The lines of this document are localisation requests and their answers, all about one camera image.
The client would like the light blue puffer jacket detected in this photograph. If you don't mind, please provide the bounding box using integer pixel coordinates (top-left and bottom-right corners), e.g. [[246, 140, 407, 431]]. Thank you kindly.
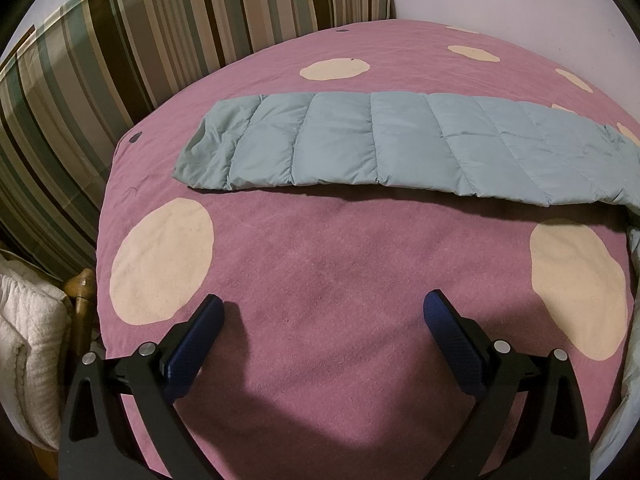
[[174, 91, 639, 210]]

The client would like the white knitted blanket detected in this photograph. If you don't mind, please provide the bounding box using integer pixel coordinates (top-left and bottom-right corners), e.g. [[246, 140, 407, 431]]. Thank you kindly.
[[1, 258, 70, 451]]

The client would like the pink polka dot bedsheet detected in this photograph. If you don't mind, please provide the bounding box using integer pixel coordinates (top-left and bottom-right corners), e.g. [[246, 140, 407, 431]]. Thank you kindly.
[[98, 21, 639, 479]]

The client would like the striped green brown cushion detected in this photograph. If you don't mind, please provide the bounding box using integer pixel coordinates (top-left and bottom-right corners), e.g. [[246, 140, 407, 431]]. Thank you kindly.
[[1, 0, 393, 280]]

